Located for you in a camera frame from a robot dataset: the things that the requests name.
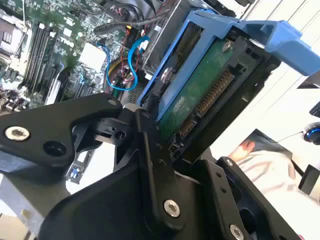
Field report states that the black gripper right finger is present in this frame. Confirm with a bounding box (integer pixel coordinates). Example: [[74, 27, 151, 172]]
[[189, 156, 302, 240]]

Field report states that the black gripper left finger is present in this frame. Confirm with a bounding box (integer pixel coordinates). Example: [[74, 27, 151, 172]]
[[0, 92, 187, 233]]

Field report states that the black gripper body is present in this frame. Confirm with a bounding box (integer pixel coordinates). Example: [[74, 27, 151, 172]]
[[38, 149, 221, 240]]

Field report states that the hard disk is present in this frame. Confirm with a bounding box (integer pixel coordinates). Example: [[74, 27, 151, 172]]
[[136, 9, 320, 165]]

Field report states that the person's hand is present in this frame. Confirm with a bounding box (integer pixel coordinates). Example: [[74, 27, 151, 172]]
[[228, 139, 256, 162]]

